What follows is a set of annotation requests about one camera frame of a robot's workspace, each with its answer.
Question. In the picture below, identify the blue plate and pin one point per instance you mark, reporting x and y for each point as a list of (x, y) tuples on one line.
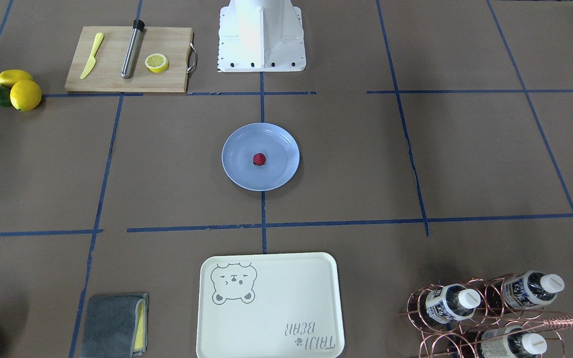
[(280, 148)]

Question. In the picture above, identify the red strawberry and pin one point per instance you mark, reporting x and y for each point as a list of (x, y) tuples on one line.
[(259, 159)]

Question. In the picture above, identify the cream bear tray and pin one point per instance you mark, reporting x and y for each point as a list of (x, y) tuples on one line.
[(270, 306)]

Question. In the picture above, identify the lemon half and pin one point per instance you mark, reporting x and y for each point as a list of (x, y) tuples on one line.
[(157, 63)]

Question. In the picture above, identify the steel cylinder tool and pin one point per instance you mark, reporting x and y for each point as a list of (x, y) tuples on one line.
[(136, 38)]

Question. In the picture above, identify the grey folded cloth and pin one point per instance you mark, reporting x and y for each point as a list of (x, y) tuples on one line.
[(116, 326)]

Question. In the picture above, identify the yellow plastic knife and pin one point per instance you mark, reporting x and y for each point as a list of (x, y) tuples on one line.
[(91, 61)]

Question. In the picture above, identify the yellow lemon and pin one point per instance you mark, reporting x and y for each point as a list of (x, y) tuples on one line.
[(10, 77), (25, 95)]

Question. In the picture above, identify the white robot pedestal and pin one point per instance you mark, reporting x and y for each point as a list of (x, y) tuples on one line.
[(261, 36)]

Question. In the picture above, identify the copper wire bottle rack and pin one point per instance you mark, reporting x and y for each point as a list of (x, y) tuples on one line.
[(459, 339)]

